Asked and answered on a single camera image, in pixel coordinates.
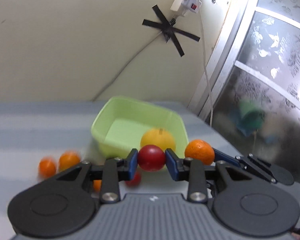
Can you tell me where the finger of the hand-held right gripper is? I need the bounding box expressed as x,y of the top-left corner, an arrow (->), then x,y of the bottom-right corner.
212,148 -> 278,183

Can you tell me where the black tape cross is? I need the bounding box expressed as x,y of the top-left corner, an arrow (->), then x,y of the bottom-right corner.
142,4 -> 201,57

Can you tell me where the thin grey wire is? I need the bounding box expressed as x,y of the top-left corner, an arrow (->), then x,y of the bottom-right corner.
92,32 -> 165,102

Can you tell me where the green blue object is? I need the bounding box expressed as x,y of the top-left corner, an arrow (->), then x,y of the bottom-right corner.
231,100 -> 265,137

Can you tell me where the light green plastic basket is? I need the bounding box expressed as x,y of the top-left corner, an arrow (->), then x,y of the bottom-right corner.
91,96 -> 189,160

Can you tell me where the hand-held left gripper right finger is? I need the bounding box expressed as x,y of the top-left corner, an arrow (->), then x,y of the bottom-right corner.
165,149 -> 253,203

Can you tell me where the large yellow citrus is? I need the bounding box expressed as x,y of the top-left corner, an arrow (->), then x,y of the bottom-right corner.
140,128 -> 177,153

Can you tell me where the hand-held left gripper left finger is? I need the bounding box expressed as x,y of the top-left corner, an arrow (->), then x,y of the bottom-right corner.
55,149 -> 138,204

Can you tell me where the thin white cable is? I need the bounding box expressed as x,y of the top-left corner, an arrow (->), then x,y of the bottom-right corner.
196,2 -> 214,128

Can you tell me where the frosted glass door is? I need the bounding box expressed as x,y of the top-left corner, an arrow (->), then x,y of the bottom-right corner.
189,0 -> 300,180

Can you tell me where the red tomato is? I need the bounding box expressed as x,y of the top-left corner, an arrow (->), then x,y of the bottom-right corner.
137,144 -> 166,172
125,172 -> 142,187

